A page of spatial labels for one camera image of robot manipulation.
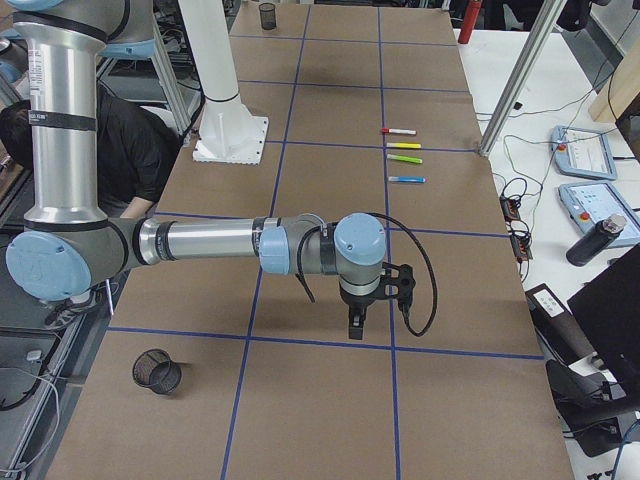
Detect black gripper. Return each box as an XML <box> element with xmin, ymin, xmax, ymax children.
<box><xmin>340</xmin><ymin>287</ymin><xmax>383</xmax><ymax>340</ymax></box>

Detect blue highlighter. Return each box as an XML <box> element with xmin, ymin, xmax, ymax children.
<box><xmin>387</xmin><ymin>176</ymin><xmax>426</xmax><ymax>184</ymax></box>

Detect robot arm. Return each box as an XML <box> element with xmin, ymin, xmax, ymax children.
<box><xmin>6</xmin><ymin>1</ymin><xmax>386</xmax><ymax>340</ymax></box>

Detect green highlighter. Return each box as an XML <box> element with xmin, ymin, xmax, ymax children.
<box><xmin>387</xmin><ymin>154</ymin><xmax>423</xmax><ymax>165</ymax></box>

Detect yellow highlighter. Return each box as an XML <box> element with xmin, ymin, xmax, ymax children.
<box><xmin>385</xmin><ymin>142</ymin><xmax>422</xmax><ymax>150</ymax></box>

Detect orange black electronics box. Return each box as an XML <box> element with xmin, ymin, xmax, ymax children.
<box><xmin>499</xmin><ymin>195</ymin><xmax>532</xmax><ymax>263</ymax></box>

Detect near black mesh cup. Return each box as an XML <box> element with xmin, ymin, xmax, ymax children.
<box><xmin>132</xmin><ymin>348</ymin><xmax>182</xmax><ymax>395</ymax></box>

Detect black mesh cup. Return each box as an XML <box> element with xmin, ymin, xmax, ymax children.
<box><xmin>132</xmin><ymin>348</ymin><xmax>182</xmax><ymax>395</ymax></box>
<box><xmin>258</xmin><ymin>2</ymin><xmax>277</xmax><ymax>31</ymax></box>

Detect black monitor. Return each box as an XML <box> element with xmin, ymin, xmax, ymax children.
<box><xmin>568</xmin><ymin>246</ymin><xmax>639</xmax><ymax>393</ymax></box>

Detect near teach pendant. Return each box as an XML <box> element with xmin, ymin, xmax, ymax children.
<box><xmin>558</xmin><ymin>180</ymin><xmax>639</xmax><ymax>248</ymax></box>

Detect teach pendant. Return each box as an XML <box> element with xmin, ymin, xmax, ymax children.
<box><xmin>558</xmin><ymin>180</ymin><xmax>639</xmax><ymax>248</ymax></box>
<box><xmin>550</xmin><ymin>125</ymin><xmax>617</xmax><ymax>180</ymax></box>

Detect black water bottle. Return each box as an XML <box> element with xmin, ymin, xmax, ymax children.
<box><xmin>565</xmin><ymin>214</ymin><xmax>627</xmax><ymax>267</ymax></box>

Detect seated person in black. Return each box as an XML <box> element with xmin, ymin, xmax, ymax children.
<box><xmin>1</xmin><ymin>85</ymin><xmax>181</xmax><ymax>331</ymax></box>

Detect far teach pendant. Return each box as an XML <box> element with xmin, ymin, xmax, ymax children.
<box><xmin>550</xmin><ymin>125</ymin><xmax>617</xmax><ymax>180</ymax></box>

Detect far black mesh cup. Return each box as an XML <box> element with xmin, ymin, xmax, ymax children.
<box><xmin>258</xmin><ymin>2</ymin><xmax>277</xmax><ymax>31</ymax></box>

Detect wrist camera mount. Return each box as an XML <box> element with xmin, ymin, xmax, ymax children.
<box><xmin>379</xmin><ymin>262</ymin><xmax>416</xmax><ymax>320</ymax></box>

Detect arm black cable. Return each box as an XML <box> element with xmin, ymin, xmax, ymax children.
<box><xmin>294</xmin><ymin>213</ymin><xmax>438</xmax><ymax>337</ymax></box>

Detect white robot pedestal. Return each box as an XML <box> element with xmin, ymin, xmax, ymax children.
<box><xmin>179</xmin><ymin>0</ymin><xmax>269</xmax><ymax>165</ymax></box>

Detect aluminium frame post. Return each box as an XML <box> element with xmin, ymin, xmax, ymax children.
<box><xmin>478</xmin><ymin>0</ymin><xmax>566</xmax><ymax>157</ymax></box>

